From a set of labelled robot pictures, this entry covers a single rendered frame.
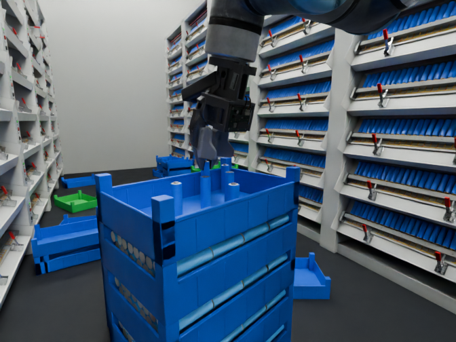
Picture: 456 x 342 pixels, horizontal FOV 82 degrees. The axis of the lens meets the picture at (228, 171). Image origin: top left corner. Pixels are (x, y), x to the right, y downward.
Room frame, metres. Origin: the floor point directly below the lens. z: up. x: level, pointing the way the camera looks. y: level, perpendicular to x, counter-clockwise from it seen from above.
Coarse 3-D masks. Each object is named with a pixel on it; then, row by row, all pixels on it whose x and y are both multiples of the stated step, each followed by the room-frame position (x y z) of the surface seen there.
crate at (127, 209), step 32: (224, 160) 0.60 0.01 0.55; (96, 192) 0.41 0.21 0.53; (128, 192) 0.45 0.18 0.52; (160, 192) 0.49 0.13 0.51; (192, 192) 0.55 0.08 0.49; (256, 192) 0.40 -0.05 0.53; (288, 192) 0.46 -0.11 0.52; (128, 224) 0.33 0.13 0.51; (160, 224) 0.27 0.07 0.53; (192, 224) 0.30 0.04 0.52; (224, 224) 0.34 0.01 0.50; (256, 224) 0.39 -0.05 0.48; (160, 256) 0.27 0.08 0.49
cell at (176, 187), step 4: (172, 184) 0.40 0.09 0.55; (176, 184) 0.40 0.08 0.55; (180, 184) 0.40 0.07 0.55; (172, 188) 0.40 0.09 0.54; (176, 188) 0.40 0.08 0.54; (180, 188) 0.40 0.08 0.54; (172, 192) 0.40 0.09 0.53; (176, 192) 0.40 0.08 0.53; (180, 192) 0.40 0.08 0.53; (172, 196) 0.40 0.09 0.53; (176, 196) 0.40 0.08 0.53; (180, 196) 0.40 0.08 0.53; (176, 200) 0.40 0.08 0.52; (180, 200) 0.40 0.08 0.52; (176, 204) 0.40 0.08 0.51; (180, 204) 0.40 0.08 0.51; (176, 208) 0.40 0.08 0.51; (180, 208) 0.40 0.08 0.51; (176, 212) 0.40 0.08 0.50; (180, 212) 0.40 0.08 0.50
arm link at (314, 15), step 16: (256, 0) 0.39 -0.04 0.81; (272, 0) 0.37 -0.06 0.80; (288, 0) 0.34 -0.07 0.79; (304, 0) 0.33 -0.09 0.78; (320, 0) 0.33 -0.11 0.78; (336, 0) 0.34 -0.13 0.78; (352, 0) 0.38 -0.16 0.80; (304, 16) 0.39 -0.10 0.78; (320, 16) 0.39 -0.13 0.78; (336, 16) 0.39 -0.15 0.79
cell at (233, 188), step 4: (228, 184) 0.40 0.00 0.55; (232, 184) 0.40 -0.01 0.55; (236, 184) 0.40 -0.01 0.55; (228, 188) 0.40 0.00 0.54; (232, 188) 0.39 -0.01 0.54; (236, 188) 0.39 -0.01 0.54; (228, 192) 0.40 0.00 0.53; (232, 192) 0.39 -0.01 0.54; (236, 192) 0.39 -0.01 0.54; (228, 196) 0.40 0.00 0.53; (232, 196) 0.39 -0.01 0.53; (236, 196) 0.39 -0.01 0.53; (228, 200) 0.40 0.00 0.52
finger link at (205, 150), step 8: (200, 128) 0.49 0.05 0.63; (208, 128) 0.49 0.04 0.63; (200, 136) 0.50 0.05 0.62; (208, 136) 0.49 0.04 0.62; (200, 144) 0.50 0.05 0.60; (208, 144) 0.49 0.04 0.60; (200, 152) 0.50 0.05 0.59; (208, 152) 0.49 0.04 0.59; (216, 152) 0.48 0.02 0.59; (200, 160) 0.51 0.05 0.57; (200, 168) 0.52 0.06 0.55
